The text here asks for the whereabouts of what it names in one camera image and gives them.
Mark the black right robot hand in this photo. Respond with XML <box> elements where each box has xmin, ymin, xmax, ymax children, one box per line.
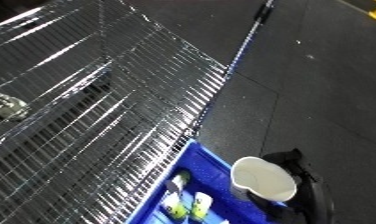
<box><xmin>246</xmin><ymin>147</ymin><xmax>340</xmax><ymax>224</ymax></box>

